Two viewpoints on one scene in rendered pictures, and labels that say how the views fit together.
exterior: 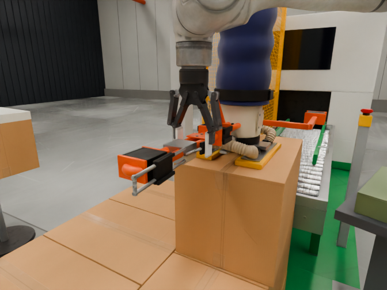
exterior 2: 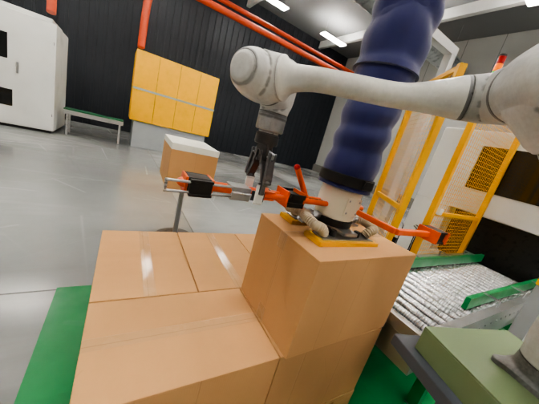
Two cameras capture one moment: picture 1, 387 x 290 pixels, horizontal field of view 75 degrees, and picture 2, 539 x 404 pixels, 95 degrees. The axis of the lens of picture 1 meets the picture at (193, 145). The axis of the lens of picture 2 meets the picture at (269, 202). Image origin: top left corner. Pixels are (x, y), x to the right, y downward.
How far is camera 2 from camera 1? 0.44 m
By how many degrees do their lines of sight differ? 27
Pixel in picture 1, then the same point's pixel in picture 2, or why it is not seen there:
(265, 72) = (364, 162)
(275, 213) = (306, 287)
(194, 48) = (265, 115)
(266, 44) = (372, 135)
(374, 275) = not seen: outside the picture
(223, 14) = (243, 86)
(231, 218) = (278, 276)
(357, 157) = (520, 324)
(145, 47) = not seen: hidden behind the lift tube
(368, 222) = (418, 363)
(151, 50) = not seen: hidden behind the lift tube
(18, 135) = (205, 166)
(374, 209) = (434, 354)
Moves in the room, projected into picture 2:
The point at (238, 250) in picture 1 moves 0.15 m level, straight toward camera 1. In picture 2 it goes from (273, 309) to (245, 323)
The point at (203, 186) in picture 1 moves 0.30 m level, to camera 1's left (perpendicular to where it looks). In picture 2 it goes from (270, 240) to (217, 212)
